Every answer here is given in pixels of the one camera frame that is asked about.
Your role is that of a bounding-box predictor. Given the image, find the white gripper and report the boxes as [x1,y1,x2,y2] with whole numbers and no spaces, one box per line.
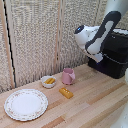
[89,51,105,64]

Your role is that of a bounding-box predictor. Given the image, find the orange block with white stripes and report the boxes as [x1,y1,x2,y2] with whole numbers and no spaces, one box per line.
[58,86,75,100]

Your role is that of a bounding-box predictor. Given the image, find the black air fryer body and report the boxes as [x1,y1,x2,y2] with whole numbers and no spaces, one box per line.
[87,28,128,80]

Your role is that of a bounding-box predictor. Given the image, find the pink mug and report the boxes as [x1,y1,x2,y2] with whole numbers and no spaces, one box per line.
[61,68,76,86]

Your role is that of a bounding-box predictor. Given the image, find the yellow food piece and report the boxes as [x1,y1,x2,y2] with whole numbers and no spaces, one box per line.
[44,77,56,85]

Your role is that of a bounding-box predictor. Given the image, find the small white bowl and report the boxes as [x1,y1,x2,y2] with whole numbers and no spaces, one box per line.
[40,75,57,89]

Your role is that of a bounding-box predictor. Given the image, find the wide woven screen panel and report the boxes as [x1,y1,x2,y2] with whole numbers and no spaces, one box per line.
[6,0,61,88]

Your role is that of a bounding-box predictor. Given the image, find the white plate with floral rim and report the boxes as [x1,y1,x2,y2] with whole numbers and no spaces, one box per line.
[3,88,49,122]

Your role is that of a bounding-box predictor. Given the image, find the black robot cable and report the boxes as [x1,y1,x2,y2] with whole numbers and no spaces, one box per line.
[101,53,128,65]

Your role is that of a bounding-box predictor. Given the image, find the wooden screen frame post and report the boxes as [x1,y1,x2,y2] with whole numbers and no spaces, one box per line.
[0,0,16,90]

